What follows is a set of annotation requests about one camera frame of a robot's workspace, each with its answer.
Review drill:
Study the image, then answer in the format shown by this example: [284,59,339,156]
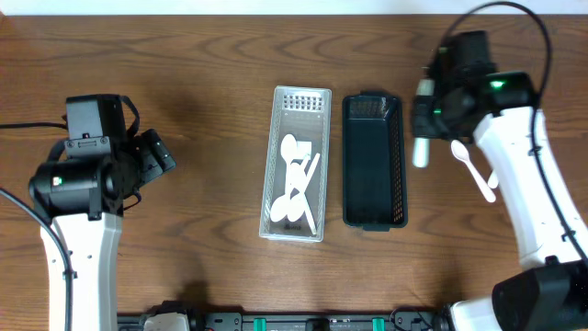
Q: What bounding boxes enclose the pale green plastic fork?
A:
[411,78,435,168]

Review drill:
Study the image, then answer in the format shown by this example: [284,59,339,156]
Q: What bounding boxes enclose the black mesh plastic basket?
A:
[342,91,408,232]

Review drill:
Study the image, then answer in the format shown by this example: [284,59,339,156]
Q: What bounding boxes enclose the pale pink plastic spoon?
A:
[450,140,496,203]

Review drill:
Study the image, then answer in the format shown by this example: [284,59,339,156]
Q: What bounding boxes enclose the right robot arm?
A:
[412,71,587,330]

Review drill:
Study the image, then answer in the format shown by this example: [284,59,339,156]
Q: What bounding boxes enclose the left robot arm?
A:
[29,129,175,330]

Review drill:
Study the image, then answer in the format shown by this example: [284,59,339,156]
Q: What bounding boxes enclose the clear mesh plastic basket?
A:
[259,86,332,243]

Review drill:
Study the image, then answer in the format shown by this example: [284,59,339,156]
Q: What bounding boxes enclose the white spoon horizontal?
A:
[287,163,317,234]

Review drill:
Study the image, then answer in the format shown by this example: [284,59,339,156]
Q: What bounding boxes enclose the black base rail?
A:
[117,301,454,331]

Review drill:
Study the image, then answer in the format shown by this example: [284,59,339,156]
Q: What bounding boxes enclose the white spoon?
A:
[288,154,321,223]
[280,133,298,197]

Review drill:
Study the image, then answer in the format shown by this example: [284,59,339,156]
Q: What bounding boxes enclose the white spoon vertical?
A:
[270,155,310,223]

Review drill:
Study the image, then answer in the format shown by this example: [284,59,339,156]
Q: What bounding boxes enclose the white fork tilted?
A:
[487,171,499,189]

